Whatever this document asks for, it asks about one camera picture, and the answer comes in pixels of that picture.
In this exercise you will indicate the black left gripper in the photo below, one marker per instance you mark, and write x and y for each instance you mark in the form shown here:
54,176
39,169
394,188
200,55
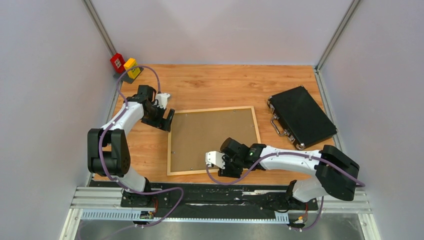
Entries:
161,123

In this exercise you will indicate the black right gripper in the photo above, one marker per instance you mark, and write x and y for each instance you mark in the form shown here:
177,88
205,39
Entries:
227,172

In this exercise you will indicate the light wooden picture frame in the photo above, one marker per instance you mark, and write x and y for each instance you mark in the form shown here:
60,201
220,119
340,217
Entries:
172,159

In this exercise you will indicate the brown cardboard backing sheet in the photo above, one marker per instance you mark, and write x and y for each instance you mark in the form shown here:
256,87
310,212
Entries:
212,139

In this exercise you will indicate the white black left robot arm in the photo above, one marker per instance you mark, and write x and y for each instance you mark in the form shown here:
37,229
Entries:
108,153

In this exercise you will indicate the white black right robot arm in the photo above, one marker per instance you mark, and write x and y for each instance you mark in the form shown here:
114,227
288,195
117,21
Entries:
331,172

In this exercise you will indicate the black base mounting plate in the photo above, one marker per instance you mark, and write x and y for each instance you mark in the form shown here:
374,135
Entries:
210,201

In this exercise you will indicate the yellow toy house block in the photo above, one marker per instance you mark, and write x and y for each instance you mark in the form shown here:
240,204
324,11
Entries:
132,69

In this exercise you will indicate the red toy house block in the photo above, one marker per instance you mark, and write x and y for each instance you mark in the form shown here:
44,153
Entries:
118,62

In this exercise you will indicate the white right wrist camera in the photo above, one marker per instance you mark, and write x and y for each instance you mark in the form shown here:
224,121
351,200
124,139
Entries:
215,159

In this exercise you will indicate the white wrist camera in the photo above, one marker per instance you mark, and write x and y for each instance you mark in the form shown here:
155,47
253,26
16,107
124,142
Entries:
215,159
162,99

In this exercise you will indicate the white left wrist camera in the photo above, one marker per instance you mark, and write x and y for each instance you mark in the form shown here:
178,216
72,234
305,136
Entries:
162,99

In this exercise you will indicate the grey toy base plate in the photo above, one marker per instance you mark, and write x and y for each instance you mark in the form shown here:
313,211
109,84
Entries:
126,77

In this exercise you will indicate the black ribbed frame backing board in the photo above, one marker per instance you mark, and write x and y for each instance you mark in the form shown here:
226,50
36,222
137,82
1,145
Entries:
298,116

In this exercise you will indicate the aluminium front rail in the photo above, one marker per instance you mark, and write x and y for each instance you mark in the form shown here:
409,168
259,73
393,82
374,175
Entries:
103,210

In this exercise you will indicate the aluminium rail right table edge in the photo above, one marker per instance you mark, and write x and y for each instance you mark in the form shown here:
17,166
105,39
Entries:
330,110

